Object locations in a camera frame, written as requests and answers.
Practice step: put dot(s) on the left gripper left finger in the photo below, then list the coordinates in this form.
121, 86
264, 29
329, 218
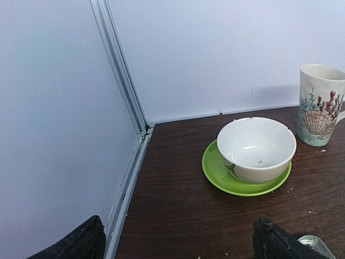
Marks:
87, 241

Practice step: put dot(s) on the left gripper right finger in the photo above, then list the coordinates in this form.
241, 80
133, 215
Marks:
271, 241

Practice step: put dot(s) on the bunny print tin lid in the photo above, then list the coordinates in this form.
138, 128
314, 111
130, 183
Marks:
317, 244

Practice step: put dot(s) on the green saucer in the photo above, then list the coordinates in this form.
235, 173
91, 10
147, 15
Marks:
225, 180

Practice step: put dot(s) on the white bowl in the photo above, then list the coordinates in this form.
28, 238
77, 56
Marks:
256, 149

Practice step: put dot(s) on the tall coral print mug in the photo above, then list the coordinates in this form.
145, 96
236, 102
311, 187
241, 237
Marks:
321, 95

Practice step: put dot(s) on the left aluminium frame post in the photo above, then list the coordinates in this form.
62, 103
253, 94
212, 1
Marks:
116, 56

